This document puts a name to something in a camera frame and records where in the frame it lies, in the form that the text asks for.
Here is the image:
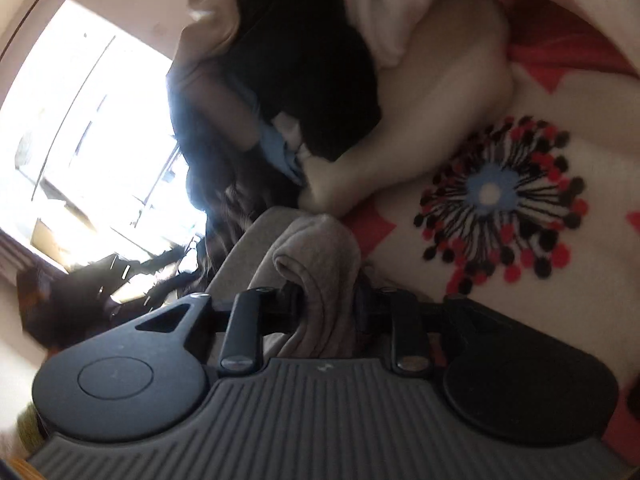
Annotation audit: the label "white cloth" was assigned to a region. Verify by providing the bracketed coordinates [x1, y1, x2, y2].
[341, 0, 460, 70]

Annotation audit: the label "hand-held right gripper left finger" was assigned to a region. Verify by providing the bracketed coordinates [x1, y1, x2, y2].
[136, 287, 307, 377]

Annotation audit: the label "black wheelchair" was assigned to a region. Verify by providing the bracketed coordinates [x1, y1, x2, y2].
[17, 247, 201, 353]

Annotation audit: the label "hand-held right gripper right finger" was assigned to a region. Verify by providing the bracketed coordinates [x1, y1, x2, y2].
[356, 284, 507, 379]

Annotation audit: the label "beige cloth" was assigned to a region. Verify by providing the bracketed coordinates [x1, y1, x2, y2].
[182, 0, 517, 212]

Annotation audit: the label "grey sweatpants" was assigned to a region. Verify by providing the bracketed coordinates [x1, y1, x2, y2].
[205, 207, 373, 361]

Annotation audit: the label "light blue cloth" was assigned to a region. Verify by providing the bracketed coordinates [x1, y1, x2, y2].
[247, 105, 307, 187]

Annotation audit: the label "black garment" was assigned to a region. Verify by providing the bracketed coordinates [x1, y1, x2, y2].
[222, 0, 385, 162]

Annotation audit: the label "fuzzy green white pajamas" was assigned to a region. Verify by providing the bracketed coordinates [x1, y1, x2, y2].
[12, 400, 48, 461]

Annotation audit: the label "red floral blanket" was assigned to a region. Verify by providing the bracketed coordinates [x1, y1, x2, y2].
[340, 0, 640, 466]

